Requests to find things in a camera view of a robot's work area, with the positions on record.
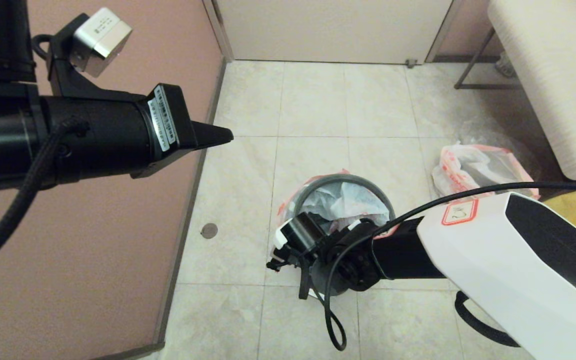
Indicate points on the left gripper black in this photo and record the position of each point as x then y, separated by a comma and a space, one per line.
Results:
93, 135

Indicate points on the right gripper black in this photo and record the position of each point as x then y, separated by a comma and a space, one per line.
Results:
353, 255

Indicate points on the white cartoon-print plastic bag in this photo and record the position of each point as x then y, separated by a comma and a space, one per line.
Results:
348, 200

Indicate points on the used white red-print trash bag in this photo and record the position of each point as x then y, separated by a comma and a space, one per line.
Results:
463, 165

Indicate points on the small grey round floor disc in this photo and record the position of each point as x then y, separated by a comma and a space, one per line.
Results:
209, 230

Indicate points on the beige door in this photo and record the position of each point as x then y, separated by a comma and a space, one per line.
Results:
333, 30

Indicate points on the small metal door stop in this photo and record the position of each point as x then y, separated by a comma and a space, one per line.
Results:
411, 64

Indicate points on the small clear plastic item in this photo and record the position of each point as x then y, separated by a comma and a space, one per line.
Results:
505, 67

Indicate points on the white wood-grain table top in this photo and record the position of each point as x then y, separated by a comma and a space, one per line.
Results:
558, 75

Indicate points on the small right wrist camera box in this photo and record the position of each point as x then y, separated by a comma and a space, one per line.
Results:
279, 262

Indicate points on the right wrist camera black cylinder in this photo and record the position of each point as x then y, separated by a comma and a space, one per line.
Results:
300, 232

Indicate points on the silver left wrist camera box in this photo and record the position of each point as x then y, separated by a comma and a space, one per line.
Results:
103, 37

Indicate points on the dark metal table frame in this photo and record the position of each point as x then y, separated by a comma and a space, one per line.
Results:
483, 87

